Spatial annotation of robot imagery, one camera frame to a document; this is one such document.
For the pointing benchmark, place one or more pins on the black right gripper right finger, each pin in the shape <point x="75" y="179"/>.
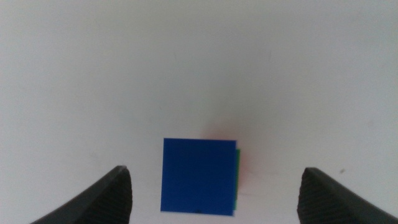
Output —
<point x="323" y="205"/>

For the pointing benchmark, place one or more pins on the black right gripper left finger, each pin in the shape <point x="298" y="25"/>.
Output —
<point x="109" y="202"/>

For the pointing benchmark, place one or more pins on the green cube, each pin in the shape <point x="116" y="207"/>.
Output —
<point x="237" y="174"/>

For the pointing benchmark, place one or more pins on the blue cube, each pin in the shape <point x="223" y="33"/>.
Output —
<point x="197" y="177"/>

